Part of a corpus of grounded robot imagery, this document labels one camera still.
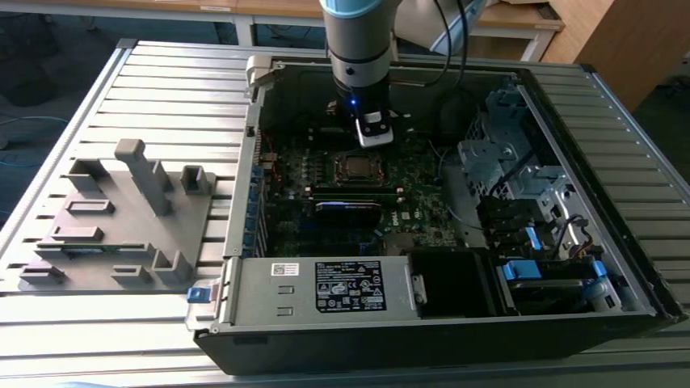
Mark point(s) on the dark office chair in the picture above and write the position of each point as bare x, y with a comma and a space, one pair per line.
27, 64

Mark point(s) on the silver CPU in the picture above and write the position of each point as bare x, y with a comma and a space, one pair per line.
361, 165

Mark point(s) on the grey power supply unit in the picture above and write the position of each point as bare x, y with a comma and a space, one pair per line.
260, 299

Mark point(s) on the blue case latch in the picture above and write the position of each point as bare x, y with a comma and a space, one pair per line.
197, 295

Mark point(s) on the silver metal drive cage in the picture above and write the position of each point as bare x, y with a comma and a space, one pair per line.
482, 155

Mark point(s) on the hard disk in blue carrier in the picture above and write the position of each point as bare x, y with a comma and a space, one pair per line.
520, 270

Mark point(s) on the wooden cabinet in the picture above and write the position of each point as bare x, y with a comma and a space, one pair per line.
620, 40

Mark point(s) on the green RAM stick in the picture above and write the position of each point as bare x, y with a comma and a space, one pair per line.
102, 248

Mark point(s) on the black fan shroud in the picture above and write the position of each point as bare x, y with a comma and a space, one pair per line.
453, 283

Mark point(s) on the wooden desk white frame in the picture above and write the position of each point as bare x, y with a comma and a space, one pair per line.
162, 12
517, 24

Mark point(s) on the grey parts rack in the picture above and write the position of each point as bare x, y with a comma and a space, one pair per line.
135, 242

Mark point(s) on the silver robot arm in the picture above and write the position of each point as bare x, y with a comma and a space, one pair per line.
358, 40

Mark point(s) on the CPU socket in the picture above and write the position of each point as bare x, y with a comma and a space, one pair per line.
337, 180

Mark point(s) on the green motherboard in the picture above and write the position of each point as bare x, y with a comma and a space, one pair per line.
426, 210

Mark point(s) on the black graphics card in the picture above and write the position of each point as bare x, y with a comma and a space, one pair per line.
348, 216

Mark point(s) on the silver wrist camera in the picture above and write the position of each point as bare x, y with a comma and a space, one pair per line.
374, 135

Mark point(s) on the black PC case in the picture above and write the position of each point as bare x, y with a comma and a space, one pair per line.
432, 347

